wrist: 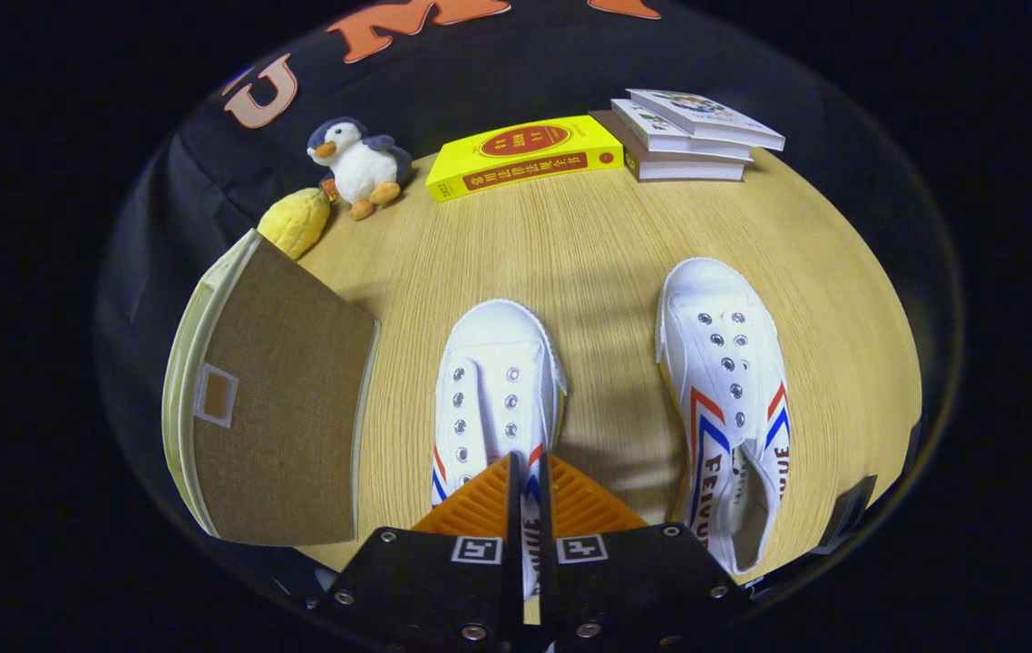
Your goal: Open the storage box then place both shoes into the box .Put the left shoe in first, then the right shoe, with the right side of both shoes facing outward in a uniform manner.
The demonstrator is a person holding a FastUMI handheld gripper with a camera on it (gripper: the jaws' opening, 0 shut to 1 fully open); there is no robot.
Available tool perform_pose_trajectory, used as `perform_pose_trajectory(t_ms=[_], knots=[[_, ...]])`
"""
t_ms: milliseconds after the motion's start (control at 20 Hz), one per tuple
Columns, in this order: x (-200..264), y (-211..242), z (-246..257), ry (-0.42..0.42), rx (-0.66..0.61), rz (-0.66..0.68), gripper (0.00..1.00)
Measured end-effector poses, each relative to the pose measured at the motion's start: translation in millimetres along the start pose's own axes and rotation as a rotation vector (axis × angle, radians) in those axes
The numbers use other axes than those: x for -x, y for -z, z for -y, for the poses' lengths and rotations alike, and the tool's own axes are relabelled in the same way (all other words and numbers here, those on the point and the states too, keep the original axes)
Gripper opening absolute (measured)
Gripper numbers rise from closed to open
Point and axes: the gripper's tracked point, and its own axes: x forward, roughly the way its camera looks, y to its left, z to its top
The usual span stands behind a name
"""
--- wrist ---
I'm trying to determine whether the yellow round plush toy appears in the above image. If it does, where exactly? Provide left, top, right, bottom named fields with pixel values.
left=258, top=188, right=333, bottom=261

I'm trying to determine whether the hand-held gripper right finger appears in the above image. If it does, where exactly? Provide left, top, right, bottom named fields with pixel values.
left=539, top=453, right=753, bottom=653

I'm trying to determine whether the brown fabric storage box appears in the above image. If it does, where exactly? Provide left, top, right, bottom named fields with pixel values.
left=161, top=229, right=381, bottom=547

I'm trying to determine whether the white illustrated book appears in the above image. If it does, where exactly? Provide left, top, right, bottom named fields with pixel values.
left=627, top=88, right=786, bottom=151

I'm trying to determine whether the black backdrop cloth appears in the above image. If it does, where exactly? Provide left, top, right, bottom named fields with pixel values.
left=99, top=0, right=961, bottom=454

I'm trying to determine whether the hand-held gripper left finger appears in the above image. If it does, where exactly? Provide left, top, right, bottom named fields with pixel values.
left=307, top=453, right=526, bottom=653

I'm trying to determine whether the penguin plush toy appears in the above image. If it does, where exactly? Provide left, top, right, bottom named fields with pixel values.
left=306, top=118, right=414, bottom=221

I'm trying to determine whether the yellow book with red circle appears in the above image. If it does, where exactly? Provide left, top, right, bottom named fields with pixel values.
left=425, top=115, right=626, bottom=202

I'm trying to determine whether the brown cover book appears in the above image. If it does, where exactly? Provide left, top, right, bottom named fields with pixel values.
left=589, top=110, right=746, bottom=182

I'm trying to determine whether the white canvas shoe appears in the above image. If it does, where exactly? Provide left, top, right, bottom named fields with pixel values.
left=430, top=299, right=569, bottom=599
left=657, top=258, right=792, bottom=576

